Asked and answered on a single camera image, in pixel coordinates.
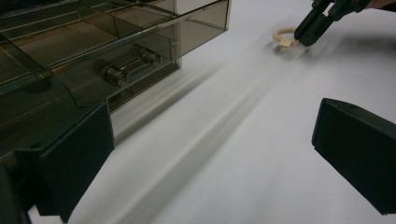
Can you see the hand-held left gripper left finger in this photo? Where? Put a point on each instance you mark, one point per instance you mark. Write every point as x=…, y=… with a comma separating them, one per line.
x=74, y=161

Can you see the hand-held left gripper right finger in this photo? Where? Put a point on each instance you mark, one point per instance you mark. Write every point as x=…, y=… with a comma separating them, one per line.
x=358, y=149

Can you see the smoked transparent drawer box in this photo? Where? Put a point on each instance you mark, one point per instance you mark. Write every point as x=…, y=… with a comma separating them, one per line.
x=93, y=46

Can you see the white table sheet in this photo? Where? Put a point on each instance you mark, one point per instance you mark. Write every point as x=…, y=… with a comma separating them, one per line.
x=249, y=124

